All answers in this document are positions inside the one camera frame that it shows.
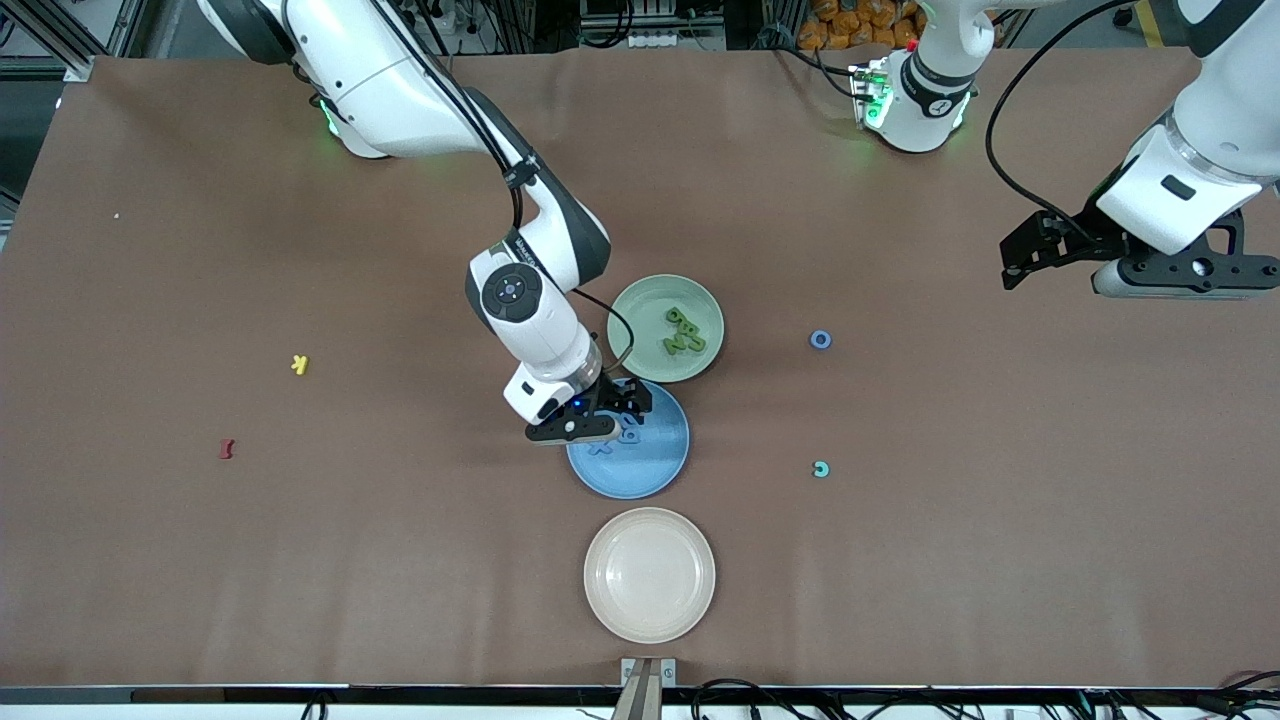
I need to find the beige round plate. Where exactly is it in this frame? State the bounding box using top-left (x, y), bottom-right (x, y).
top-left (583, 507), bottom-right (717, 645)

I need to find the blue round plate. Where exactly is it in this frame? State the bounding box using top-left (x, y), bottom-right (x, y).
top-left (567, 378), bottom-right (691, 500)

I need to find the orange packaged goods pile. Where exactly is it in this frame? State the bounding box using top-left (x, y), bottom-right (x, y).
top-left (798, 0), bottom-right (923, 51)

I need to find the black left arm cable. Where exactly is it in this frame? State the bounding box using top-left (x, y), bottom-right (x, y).
top-left (985, 0), bottom-right (1136, 223)

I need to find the light green round plate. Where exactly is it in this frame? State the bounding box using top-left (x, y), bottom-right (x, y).
top-left (607, 274), bottom-right (725, 384)

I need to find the brown table cover mat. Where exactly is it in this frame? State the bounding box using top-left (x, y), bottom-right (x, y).
top-left (0, 45), bottom-right (1280, 691)

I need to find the white power strip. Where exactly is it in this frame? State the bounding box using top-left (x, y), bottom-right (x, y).
top-left (628, 30), bottom-right (724, 50)

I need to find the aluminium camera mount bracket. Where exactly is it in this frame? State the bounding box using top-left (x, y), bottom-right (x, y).
top-left (620, 657), bottom-right (678, 720)

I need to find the aluminium frame post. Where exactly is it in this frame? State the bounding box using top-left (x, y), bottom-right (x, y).
top-left (0, 0), bottom-right (96, 83)

